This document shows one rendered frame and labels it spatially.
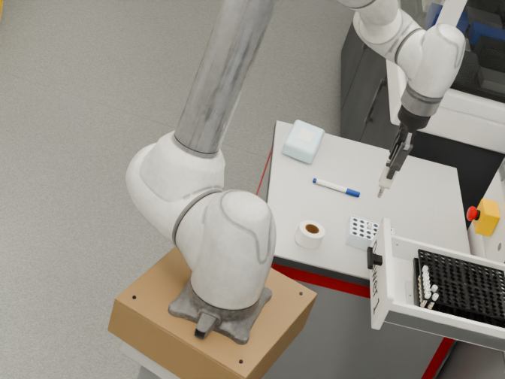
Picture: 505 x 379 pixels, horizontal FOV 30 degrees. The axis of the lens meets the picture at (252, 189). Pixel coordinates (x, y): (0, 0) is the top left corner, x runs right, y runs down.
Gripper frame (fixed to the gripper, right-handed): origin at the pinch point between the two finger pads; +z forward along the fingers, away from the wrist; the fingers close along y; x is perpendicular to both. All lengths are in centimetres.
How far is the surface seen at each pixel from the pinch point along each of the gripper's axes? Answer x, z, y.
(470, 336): -24.8, 14.1, -34.5
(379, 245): -1.4, 10.3, -15.6
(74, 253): 80, 100, 49
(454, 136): -28, 18, 58
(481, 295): -26.4, 9.8, -24.4
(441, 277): -16.6, 9.8, -21.6
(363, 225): -0.1, 20.4, 4.0
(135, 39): 92, 101, 206
